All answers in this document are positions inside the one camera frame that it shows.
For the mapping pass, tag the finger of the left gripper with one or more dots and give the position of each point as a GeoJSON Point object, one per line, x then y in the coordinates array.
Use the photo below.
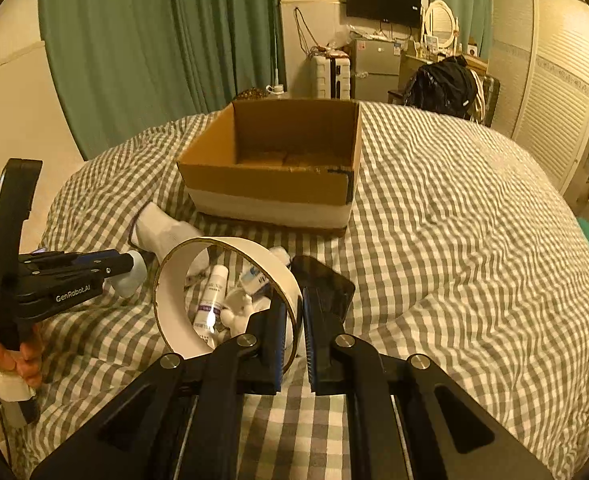
{"type": "Point", "coordinates": [66, 258]}
{"type": "Point", "coordinates": [70, 280]}

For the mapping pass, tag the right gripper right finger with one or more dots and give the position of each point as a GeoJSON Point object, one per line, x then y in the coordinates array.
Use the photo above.
{"type": "Point", "coordinates": [407, 418]}

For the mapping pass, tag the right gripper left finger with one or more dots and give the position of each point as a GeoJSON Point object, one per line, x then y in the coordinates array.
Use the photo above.
{"type": "Point", "coordinates": [181, 418]}

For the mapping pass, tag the white sock purple trim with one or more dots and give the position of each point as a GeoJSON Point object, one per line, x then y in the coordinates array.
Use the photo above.
{"type": "Point", "coordinates": [155, 231]}

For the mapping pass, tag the black sunglasses case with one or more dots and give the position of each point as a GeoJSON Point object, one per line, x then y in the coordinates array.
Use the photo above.
{"type": "Point", "coordinates": [335, 291]}

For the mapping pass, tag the person's left hand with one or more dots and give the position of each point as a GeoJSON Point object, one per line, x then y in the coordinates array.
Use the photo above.
{"type": "Point", "coordinates": [27, 362]}

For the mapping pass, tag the white cosmetic tube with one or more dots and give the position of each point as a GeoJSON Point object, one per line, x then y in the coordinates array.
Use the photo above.
{"type": "Point", "coordinates": [207, 321]}

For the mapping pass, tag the blue tissue packet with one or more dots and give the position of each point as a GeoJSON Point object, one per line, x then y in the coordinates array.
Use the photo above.
{"type": "Point", "coordinates": [253, 281]}

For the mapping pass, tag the green curtain left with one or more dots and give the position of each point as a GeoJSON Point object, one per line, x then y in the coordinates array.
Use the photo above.
{"type": "Point", "coordinates": [122, 66]}

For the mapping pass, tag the open cardboard box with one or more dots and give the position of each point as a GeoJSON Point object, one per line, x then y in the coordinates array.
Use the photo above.
{"type": "Point", "coordinates": [284, 162]}

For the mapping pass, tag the clear water jug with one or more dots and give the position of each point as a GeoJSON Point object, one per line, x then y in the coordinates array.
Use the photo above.
{"type": "Point", "coordinates": [276, 91]}

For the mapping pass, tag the white suitcase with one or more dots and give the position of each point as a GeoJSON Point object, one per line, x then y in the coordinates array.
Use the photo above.
{"type": "Point", "coordinates": [331, 77]}

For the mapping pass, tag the black backpack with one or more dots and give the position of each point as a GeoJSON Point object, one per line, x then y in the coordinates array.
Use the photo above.
{"type": "Point", "coordinates": [446, 87]}

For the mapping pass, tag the wooden chair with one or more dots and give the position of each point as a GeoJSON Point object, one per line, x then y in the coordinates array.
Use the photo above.
{"type": "Point", "coordinates": [491, 89]}

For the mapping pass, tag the wooden dressing table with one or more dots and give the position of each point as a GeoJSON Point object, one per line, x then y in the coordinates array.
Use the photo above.
{"type": "Point", "coordinates": [410, 64]}

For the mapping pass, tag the small grey fridge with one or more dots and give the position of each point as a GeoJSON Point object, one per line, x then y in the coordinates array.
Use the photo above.
{"type": "Point", "coordinates": [374, 69]}

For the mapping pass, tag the white louvered wardrobe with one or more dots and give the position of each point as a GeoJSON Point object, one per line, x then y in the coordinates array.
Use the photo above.
{"type": "Point", "coordinates": [540, 57]}

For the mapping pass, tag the white oval mirror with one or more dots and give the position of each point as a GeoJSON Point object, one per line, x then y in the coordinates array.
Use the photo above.
{"type": "Point", "coordinates": [440, 28]}

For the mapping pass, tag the black wall television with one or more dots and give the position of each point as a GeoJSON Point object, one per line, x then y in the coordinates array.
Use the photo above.
{"type": "Point", "coordinates": [401, 12]}

